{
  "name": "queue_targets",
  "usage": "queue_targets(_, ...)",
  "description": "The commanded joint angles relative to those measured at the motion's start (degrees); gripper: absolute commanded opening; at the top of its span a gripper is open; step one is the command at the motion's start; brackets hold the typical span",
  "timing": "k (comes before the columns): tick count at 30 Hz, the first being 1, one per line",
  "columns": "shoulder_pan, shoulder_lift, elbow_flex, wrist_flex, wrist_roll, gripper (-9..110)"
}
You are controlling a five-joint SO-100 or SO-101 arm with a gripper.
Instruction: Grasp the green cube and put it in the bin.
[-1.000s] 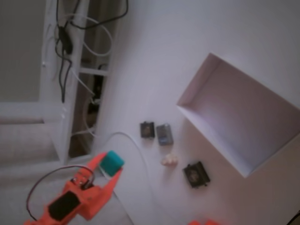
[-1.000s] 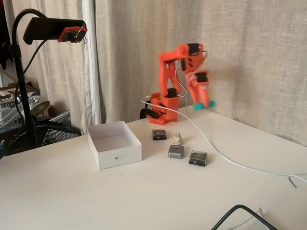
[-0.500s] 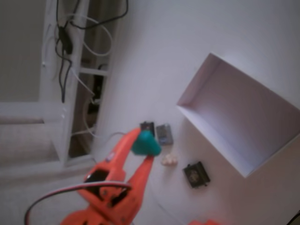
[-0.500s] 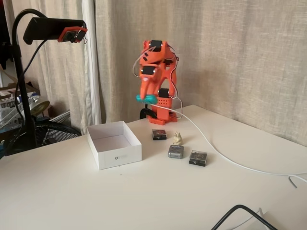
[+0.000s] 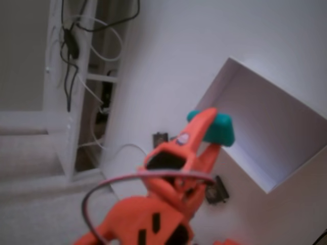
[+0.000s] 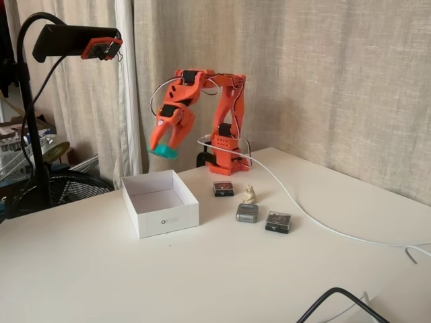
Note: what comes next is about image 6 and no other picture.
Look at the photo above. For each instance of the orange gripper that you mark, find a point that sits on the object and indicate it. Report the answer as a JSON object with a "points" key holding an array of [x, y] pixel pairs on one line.
{"points": [[176, 124]]}

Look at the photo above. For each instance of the green cube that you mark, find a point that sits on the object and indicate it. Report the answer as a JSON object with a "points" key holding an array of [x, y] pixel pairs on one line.
{"points": [[163, 152]]}

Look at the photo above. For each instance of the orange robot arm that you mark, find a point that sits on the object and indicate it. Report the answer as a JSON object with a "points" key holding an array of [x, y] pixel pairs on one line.
{"points": [[224, 107]]}

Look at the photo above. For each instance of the white cardboard bin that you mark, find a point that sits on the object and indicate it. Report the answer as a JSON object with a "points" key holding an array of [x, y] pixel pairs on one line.
{"points": [[168, 220]]}

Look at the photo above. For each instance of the black table clamp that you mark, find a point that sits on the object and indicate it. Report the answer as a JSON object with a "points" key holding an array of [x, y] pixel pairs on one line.
{"points": [[203, 158]]}

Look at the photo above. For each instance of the black case with red coin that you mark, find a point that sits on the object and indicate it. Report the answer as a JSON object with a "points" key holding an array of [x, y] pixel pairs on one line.
{"points": [[223, 188]]}

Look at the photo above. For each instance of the small cream figurine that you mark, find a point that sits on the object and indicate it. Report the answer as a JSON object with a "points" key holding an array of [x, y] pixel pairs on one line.
{"points": [[250, 195]]}

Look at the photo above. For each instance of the black floor fan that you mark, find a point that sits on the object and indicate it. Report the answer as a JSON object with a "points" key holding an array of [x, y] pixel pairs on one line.
{"points": [[77, 188]]}

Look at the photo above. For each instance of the grey metal tin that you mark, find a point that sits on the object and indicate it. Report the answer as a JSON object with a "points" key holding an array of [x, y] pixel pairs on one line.
{"points": [[247, 213]]}

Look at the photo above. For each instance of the black gooseneck stand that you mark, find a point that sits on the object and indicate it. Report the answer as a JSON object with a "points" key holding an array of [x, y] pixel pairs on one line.
{"points": [[38, 161]]}

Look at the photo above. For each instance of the black case with dark coin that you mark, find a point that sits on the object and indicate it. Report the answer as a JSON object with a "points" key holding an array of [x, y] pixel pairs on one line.
{"points": [[277, 222]]}

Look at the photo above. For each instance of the cardboard box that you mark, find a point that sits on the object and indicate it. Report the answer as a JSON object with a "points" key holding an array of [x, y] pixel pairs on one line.
{"points": [[13, 117]]}

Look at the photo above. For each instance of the red camera module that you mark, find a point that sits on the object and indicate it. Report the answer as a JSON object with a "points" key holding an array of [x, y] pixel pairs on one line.
{"points": [[101, 49]]}

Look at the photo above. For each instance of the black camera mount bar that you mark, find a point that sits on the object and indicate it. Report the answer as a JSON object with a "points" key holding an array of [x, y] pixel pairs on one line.
{"points": [[67, 38]]}

